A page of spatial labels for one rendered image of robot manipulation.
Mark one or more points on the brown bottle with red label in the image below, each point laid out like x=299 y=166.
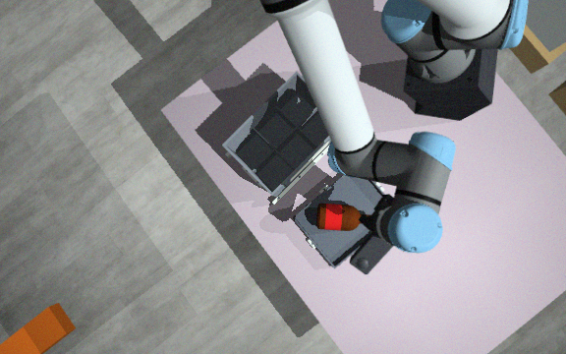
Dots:
x=337 y=217

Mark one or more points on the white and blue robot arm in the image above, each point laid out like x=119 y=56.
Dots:
x=421 y=168

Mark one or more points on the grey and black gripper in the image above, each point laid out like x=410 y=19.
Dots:
x=370 y=221

